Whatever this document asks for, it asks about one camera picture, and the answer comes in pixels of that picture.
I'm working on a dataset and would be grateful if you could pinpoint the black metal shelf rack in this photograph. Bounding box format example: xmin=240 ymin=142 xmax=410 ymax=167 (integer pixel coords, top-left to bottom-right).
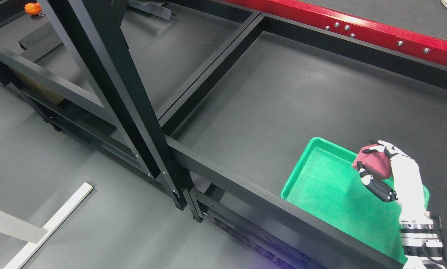
xmin=161 ymin=7 xmax=447 ymax=269

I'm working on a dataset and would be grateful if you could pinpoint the white desk with T-leg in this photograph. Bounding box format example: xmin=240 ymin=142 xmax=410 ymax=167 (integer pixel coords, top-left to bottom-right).
xmin=0 ymin=108 xmax=94 ymax=269

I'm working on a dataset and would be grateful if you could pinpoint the red metal beam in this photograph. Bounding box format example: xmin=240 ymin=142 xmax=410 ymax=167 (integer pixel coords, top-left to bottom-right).
xmin=233 ymin=0 xmax=447 ymax=67

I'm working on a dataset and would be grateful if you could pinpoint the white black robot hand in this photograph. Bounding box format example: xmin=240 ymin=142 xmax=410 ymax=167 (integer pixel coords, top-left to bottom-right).
xmin=356 ymin=140 xmax=432 ymax=227

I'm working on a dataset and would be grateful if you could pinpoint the orange ball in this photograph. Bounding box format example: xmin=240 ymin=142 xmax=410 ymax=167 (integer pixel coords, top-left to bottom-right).
xmin=24 ymin=2 xmax=43 ymax=16

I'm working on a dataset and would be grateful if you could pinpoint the wooden cardboard box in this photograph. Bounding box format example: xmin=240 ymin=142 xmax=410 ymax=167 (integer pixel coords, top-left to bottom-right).
xmin=11 ymin=68 xmax=65 ymax=105

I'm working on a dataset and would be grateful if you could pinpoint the pink cube block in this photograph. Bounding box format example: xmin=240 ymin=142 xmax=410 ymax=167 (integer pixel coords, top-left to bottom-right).
xmin=352 ymin=144 xmax=392 ymax=180

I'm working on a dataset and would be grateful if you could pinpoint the green plastic tray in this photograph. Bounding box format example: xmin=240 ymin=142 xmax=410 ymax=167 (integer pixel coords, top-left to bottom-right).
xmin=280 ymin=137 xmax=430 ymax=265

